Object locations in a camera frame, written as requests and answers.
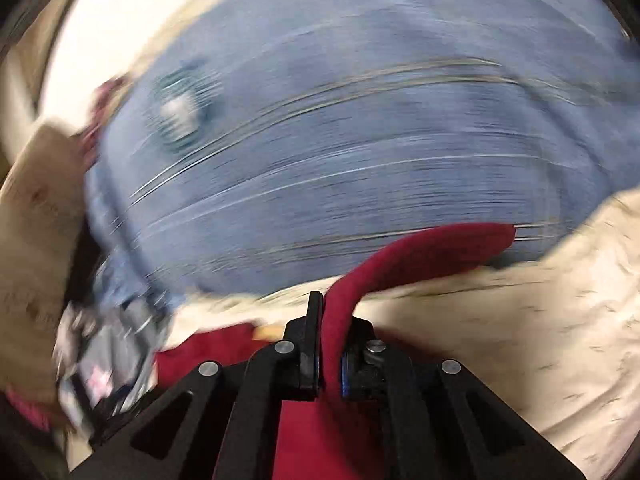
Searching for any pink cloth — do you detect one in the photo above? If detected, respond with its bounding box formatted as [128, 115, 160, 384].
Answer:
[5, 385, 56, 433]

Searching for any blue plaid blanket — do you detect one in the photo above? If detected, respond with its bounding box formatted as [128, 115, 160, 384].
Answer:
[82, 0, 640, 311]

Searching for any dark red small garment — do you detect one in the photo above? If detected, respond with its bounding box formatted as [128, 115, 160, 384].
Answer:
[155, 222, 517, 480]

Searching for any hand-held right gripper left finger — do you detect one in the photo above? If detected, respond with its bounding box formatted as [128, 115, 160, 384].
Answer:
[67, 291, 324, 480]

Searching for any teal white small object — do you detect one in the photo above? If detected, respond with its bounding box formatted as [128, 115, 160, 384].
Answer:
[147, 60, 223, 153]

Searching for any patterned cloth heap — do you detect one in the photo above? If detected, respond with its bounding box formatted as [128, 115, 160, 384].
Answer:
[52, 255, 173, 441]

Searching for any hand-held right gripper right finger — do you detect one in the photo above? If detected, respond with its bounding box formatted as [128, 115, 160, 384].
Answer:
[340, 317, 588, 480]

